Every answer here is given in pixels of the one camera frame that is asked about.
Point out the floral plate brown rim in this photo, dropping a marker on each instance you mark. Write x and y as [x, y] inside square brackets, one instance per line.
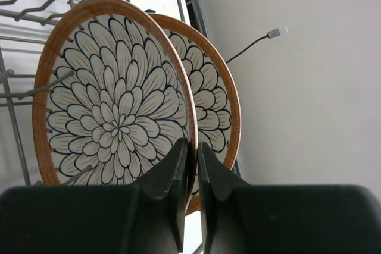
[214, 91]
[112, 97]

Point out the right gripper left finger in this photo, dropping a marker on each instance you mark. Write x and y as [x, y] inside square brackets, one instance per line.
[147, 216]

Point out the grey wire dish rack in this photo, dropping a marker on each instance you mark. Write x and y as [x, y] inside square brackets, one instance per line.
[25, 28]

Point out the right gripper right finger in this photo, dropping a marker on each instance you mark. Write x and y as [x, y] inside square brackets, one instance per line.
[238, 217]

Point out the floral plate brown rim front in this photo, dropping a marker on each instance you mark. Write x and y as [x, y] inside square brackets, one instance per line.
[112, 97]

